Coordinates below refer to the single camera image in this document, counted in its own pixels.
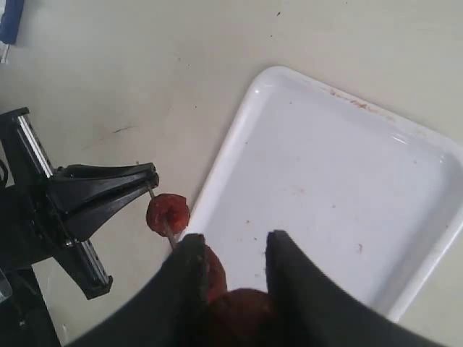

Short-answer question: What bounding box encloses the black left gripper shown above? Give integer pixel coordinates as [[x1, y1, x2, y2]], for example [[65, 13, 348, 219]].
[[1, 107, 156, 299]]

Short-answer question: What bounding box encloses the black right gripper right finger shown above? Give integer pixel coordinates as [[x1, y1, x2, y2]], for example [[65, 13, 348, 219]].
[[266, 230, 437, 346]]

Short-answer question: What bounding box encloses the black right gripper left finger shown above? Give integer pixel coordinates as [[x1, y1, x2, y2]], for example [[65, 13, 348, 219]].
[[70, 234, 208, 346]]

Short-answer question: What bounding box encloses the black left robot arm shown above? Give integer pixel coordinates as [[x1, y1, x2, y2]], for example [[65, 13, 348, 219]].
[[1, 108, 159, 346]]

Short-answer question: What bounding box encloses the white rectangular tray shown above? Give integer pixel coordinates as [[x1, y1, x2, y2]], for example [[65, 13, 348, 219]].
[[187, 67, 462, 322]]

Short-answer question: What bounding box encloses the blue object at edge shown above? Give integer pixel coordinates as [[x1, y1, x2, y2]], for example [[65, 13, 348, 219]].
[[1, 0, 25, 64]]

